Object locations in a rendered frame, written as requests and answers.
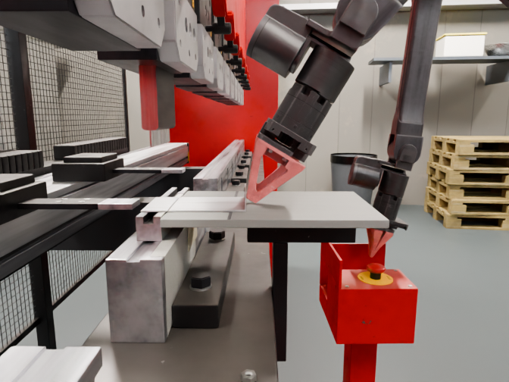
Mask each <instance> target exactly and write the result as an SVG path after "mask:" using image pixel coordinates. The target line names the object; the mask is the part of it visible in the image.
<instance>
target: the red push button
mask: <svg viewBox="0 0 509 382"><path fill-rule="evenodd" d="M366 269H367V270H368V271H369V272H370V278H371V279H373V280H380V279H381V273H384V272H385V270H386V267H385V266H383V265H381V264H379V263H370V264H368V265H367V266H366Z"/></svg>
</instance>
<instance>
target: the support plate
mask: <svg viewBox="0 0 509 382"><path fill-rule="evenodd" d="M235 194H236V191H188V192H187V193H186V194H185V195H184V196H183V197H234V196H235ZM228 215H229V212H167V213H166V214H165V215H164V216H163V217H162V218H161V219H160V225H161V227H224V228H389V220H388V219H387V218H386V217H384V216H383V215H382V214H380V213H379V212H378V211H377V210H376V209H375V208H373V207H372V206H371V205H370V204H368V203H367V202H366V201H364V200H363V199H362V198H361V197H360V196H359V195H357V194H356V193H355V192H287V191H273V192H271V193H270V194H268V195H267V196H265V197H264V198H263V199H261V200H260V201H259V202H257V203H253V202H252V201H250V200H248V199H247V198H246V211H233V213H232V216H231V219H230V220H227V218H228Z"/></svg>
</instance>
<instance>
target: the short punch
mask: <svg viewBox="0 0 509 382"><path fill-rule="evenodd" d="M139 88H140V103H141V119H142V129H143V130H149V136H150V147H152V146H158V145H160V144H164V143H166V142H169V141H170V128H174V127H175V126H176V121H175V99H174V77H173V74H172V73H171V72H168V71H166V70H164V69H162V68H160V67H158V66H156V65H139Z"/></svg>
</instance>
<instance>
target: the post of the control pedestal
mask: <svg viewBox="0 0 509 382"><path fill-rule="evenodd" d="M376 354H377V344H345V347H344V365H343V382H375V379H376Z"/></svg>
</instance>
